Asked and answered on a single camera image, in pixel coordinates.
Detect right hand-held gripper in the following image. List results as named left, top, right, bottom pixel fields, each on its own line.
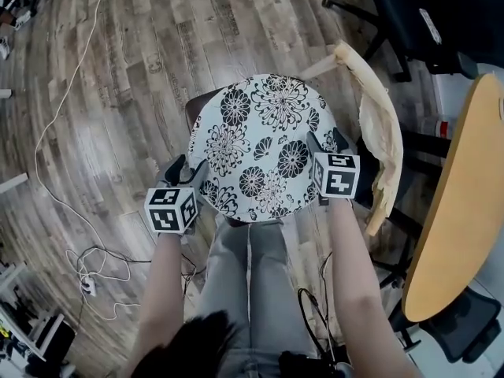
left=306, top=127, right=361, bottom=207

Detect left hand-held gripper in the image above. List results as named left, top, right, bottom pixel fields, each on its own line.
left=144, top=154, right=210, bottom=235

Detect floral black white round cushion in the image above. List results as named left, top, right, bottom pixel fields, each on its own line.
left=187, top=73, right=339, bottom=223

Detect brown round stool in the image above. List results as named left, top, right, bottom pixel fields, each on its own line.
left=183, top=92, right=385, bottom=230

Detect person's left forearm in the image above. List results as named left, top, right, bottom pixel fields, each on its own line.
left=124, top=232, right=187, bottom=378

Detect person's right forearm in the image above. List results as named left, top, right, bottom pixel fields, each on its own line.
left=325, top=198, right=421, bottom=378

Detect black office chair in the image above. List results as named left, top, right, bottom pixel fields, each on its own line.
left=388, top=284, right=503, bottom=365
left=321, top=0, right=504, bottom=83

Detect beige torn curved sheet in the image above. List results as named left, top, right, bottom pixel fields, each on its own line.
left=301, top=40, right=405, bottom=238

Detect person's grey trousers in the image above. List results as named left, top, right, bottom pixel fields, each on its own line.
left=195, top=217, right=321, bottom=378

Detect round wooden table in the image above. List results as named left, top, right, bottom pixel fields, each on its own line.
left=372, top=72, right=504, bottom=323

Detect white metal rack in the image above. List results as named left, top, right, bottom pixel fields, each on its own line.
left=0, top=261, right=76, bottom=378

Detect black waist pack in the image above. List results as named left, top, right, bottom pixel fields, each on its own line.
left=277, top=350, right=352, bottom=378

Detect black thin cable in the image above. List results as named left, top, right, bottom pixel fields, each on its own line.
left=65, top=245, right=198, bottom=299
left=296, top=287, right=340, bottom=368

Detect white cable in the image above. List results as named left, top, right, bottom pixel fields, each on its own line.
left=34, top=0, right=141, bottom=322

